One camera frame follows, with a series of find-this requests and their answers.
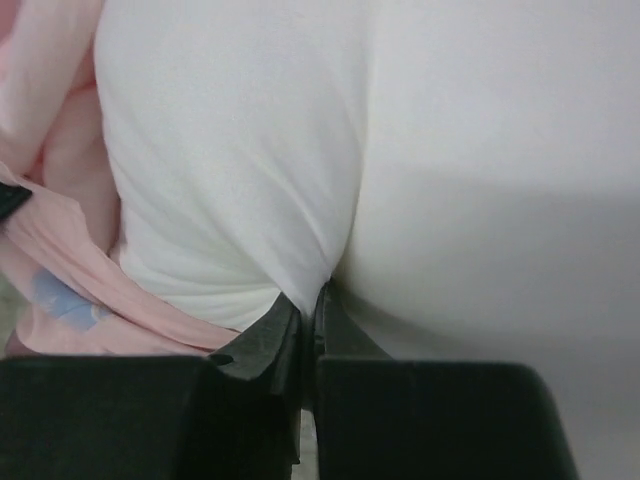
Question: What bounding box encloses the white pillow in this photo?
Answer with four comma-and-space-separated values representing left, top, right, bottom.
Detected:
92, 0, 640, 401

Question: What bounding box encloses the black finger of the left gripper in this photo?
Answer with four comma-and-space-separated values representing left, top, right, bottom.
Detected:
0, 183, 32, 223

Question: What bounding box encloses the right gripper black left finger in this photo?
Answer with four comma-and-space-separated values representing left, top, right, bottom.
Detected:
1, 297, 302, 479

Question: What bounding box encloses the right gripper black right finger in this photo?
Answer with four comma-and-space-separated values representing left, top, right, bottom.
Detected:
313, 283, 578, 480

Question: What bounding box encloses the pink pillowcase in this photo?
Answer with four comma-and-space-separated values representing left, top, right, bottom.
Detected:
1, 1, 236, 356

